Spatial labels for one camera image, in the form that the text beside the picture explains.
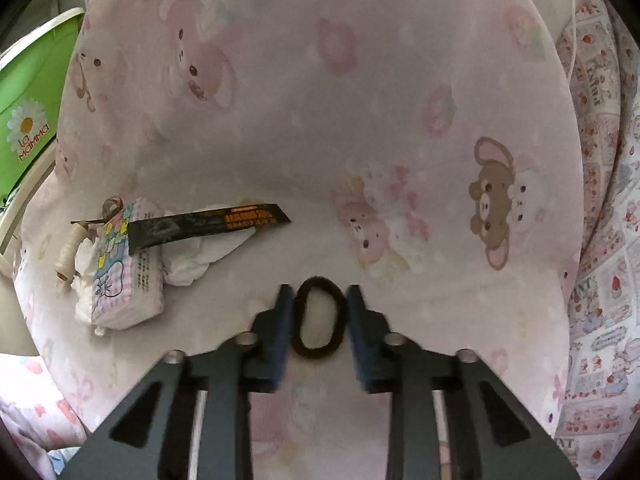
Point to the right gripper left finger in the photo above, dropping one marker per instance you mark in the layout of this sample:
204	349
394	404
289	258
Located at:
189	416

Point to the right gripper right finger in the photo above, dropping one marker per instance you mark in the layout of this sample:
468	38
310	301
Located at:
491	435

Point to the pastel tissue packet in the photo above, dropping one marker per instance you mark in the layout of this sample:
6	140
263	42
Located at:
127	288

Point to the white tissue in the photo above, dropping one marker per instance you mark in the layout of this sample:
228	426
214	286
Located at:
183	263

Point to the black orange snack wrapper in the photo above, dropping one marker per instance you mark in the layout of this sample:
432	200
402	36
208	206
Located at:
147	233

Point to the strawberry print quilt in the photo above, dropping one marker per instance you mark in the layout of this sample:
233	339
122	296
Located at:
601	399

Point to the cream thread spool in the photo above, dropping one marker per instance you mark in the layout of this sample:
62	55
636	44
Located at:
64	267

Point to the pink cartoon print bedsheet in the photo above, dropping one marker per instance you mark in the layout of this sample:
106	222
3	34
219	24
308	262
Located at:
425	150

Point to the green plastic storage box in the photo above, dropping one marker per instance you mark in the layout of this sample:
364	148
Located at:
33	72

